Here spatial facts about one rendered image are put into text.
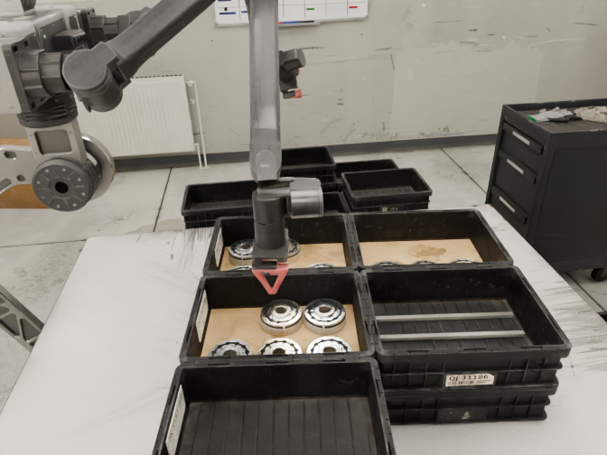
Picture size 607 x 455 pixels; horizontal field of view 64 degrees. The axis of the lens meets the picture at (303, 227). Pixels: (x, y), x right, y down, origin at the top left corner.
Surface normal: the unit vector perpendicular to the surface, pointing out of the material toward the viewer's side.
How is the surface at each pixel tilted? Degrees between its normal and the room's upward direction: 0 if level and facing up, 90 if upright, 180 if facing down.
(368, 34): 90
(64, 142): 90
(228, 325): 0
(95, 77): 50
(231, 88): 90
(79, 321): 0
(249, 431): 0
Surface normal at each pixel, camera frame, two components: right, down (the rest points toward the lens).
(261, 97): 0.03, -0.17
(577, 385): -0.03, -0.86
